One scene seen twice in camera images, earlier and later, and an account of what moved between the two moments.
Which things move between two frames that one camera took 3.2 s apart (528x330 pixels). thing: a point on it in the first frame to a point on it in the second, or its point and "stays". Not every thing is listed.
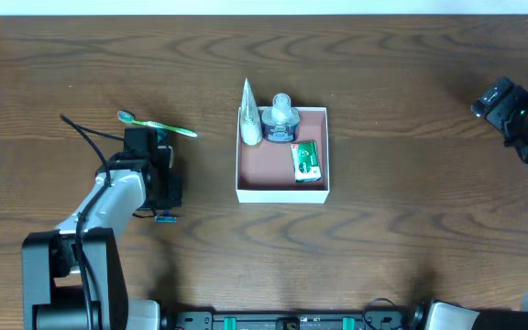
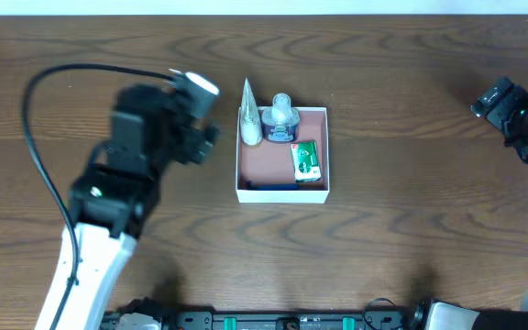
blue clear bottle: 280,123 stays
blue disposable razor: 166,218 to 270,187
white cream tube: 251,124 stays
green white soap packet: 306,161 stays
